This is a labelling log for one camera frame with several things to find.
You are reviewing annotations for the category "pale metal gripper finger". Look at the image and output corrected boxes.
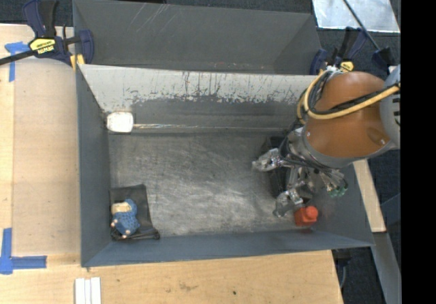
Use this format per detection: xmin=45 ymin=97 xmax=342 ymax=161
xmin=251 ymin=147 xmax=284 ymax=172
xmin=272 ymin=189 xmax=304 ymax=219

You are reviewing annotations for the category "red small block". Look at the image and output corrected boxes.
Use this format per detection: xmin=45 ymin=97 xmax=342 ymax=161
xmin=293 ymin=204 xmax=320 ymax=228

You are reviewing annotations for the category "grey metal bin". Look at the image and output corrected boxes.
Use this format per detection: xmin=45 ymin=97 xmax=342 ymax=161
xmin=72 ymin=0 xmax=376 ymax=268

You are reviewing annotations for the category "black cloth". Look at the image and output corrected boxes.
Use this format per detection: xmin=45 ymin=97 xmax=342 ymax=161
xmin=108 ymin=183 xmax=161 ymax=242

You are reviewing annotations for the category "white rounded block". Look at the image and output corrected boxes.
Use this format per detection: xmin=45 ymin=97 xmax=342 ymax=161
xmin=106 ymin=110 xmax=135 ymax=134

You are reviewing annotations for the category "blue toy figure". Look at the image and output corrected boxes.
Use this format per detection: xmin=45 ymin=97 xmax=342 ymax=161
xmin=109 ymin=198 xmax=142 ymax=240

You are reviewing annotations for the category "pale wood board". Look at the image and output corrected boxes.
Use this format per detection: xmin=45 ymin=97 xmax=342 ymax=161
xmin=12 ymin=57 xmax=83 ymax=258

